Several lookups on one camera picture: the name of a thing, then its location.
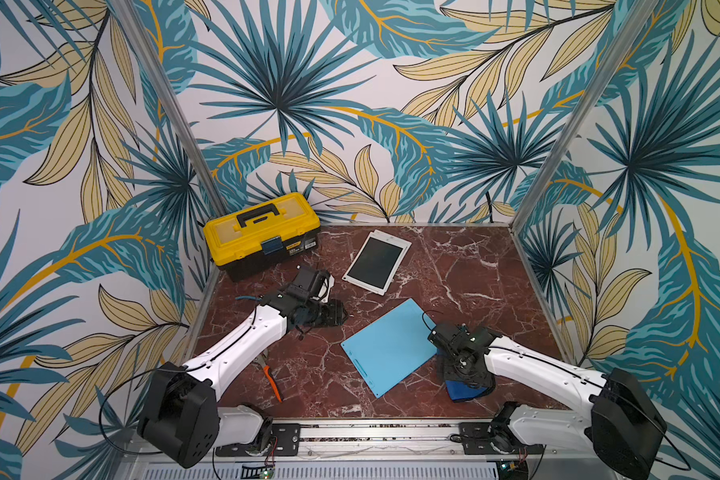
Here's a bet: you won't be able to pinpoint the blue microfiber cloth black trim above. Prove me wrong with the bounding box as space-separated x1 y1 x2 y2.
437 354 496 403

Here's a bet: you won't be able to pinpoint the blue framed drawing tablet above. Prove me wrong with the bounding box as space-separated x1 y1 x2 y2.
341 299 437 398

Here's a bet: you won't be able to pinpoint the white drawing tablet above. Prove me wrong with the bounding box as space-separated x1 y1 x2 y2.
342 230 411 296

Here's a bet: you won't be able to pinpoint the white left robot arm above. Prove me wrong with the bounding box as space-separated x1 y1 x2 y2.
137 267 348 468

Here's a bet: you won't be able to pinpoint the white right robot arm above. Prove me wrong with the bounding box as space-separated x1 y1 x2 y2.
428 323 667 479

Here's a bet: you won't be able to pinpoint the yellow black toolbox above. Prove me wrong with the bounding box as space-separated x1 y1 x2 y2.
203 193 321 282

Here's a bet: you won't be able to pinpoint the blue handled pliers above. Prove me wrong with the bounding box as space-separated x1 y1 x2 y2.
235 295 262 302

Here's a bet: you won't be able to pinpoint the orange handled cutter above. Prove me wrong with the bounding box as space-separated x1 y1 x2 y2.
256 358 282 402

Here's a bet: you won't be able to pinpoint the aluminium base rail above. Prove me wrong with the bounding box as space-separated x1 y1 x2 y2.
114 418 618 479

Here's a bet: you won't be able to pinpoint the right aluminium corner post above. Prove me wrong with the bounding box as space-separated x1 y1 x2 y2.
510 0 658 237

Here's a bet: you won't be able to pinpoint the aluminium corner post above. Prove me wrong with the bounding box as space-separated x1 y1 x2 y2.
110 0 229 217
510 0 658 237

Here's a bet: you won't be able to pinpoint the left aluminium corner post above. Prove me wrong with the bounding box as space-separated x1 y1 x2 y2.
110 0 229 217

